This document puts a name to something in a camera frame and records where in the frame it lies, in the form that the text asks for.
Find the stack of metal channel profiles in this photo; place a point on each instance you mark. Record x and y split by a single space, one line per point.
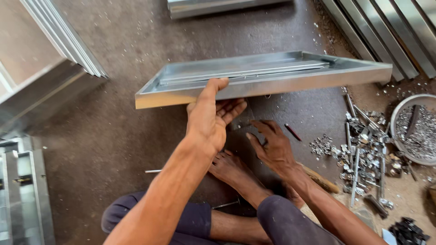
385 34

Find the sheet metal duct section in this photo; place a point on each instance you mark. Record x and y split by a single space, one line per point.
218 7

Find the person's foot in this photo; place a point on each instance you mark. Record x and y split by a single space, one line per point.
238 173

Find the sheet metal box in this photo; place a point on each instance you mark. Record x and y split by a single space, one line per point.
37 85

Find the person's left hand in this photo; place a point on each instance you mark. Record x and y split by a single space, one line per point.
206 126

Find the galvanized sheet metal tray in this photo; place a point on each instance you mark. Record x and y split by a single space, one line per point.
262 80

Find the person's dark trousers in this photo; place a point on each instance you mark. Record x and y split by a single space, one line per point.
218 221

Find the bowl of metal rivets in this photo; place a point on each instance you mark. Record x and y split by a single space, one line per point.
416 131

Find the heap of metal scrap pieces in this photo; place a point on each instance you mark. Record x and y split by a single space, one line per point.
364 160

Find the metal frame assembly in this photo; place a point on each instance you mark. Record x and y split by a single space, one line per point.
24 194

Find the red pencil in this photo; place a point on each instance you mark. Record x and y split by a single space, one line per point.
293 132

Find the metal rod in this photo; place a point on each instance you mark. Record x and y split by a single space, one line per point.
226 204

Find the pile of black metal clips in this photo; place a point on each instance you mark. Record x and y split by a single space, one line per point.
408 232

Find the stack of metal sheets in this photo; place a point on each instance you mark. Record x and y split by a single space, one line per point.
68 37

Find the metal nail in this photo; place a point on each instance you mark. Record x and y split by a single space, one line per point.
153 171

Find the person's right hand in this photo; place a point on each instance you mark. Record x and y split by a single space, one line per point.
276 149

